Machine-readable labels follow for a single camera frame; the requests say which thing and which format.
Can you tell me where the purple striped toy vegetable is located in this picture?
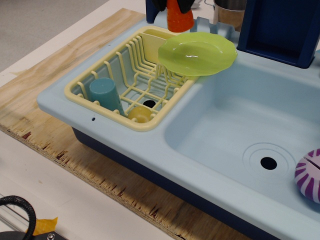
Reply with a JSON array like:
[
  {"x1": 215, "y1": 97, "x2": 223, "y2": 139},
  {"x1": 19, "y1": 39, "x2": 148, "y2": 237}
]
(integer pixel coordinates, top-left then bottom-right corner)
[{"x1": 294, "y1": 148, "x2": 320, "y2": 204}]

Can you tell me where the dark blue sink post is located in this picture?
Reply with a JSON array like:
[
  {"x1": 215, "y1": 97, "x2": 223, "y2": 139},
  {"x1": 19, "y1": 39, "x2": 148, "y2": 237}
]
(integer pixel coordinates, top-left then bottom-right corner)
[{"x1": 145, "y1": 0, "x2": 160, "y2": 24}]

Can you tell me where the plywood board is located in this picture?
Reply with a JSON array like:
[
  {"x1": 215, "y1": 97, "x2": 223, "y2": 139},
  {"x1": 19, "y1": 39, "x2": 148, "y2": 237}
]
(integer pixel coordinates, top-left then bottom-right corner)
[{"x1": 0, "y1": 5, "x2": 245, "y2": 240}]

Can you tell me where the stainless steel pot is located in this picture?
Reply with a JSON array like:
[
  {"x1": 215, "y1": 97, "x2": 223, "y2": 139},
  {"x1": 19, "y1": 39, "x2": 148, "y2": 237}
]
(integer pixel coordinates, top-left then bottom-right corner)
[{"x1": 204, "y1": 0, "x2": 247, "y2": 32}]

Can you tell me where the yellow toy ball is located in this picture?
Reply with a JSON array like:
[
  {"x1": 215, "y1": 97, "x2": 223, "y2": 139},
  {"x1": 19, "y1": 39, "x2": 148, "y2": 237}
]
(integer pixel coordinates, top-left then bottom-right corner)
[{"x1": 127, "y1": 106, "x2": 152, "y2": 123}]

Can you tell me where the light blue toy sink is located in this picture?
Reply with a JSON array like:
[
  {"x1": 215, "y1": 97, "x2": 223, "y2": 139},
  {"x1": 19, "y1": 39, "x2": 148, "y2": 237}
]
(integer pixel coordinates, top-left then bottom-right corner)
[{"x1": 36, "y1": 14, "x2": 320, "y2": 240}]

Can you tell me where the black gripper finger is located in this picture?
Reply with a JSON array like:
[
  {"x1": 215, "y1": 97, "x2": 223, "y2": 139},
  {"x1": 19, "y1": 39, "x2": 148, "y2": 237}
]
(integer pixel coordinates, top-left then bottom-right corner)
[
  {"x1": 152, "y1": 0, "x2": 167, "y2": 12},
  {"x1": 177, "y1": 0, "x2": 195, "y2": 14}
]

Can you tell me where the orange toy carrot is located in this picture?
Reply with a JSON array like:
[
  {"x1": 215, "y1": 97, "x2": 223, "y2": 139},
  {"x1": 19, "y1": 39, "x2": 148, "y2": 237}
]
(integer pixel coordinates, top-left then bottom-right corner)
[{"x1": 166, "y1": 0, "x2": 194, "y2": 33}]

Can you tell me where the teal plastic cup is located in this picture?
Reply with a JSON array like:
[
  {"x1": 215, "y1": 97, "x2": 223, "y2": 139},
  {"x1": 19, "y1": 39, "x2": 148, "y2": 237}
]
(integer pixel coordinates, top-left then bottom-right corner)
[{"x1": 89, "y1": 77, "x2": 125, "y2": 116}]

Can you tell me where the yellow masking tape piece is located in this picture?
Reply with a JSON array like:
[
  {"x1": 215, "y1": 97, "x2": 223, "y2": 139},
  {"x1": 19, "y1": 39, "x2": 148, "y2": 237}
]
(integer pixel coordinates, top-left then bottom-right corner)
[{"x1": 32, "y1": 217, "x2": 59, "y2": 236}]

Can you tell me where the green plastic plate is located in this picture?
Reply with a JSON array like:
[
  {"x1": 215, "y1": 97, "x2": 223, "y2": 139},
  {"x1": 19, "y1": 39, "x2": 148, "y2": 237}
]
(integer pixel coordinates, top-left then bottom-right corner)
[{"x1": 158, "y1": 32, "x2": 238, "y2": 77}]

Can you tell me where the dark metal robot base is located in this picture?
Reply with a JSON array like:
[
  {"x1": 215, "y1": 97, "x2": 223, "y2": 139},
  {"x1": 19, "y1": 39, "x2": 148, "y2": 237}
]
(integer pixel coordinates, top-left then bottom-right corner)
[{"x1": 0, "y1": 231, "x2": 67, "y2": 240}]

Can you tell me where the black braided cable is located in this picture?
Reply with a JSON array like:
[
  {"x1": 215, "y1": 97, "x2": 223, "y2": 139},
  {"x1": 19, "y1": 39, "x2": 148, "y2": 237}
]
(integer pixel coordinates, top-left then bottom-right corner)
[{"x1": 0, "y1": 195, "x2": 37, "y2": 240}]

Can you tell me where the cream dish drying rack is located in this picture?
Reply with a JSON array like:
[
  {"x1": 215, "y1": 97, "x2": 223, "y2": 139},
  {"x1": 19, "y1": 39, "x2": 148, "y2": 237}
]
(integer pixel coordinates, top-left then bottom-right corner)
[{"x1": 64, "y1": 26, "x2": 197, "y2": 132}]

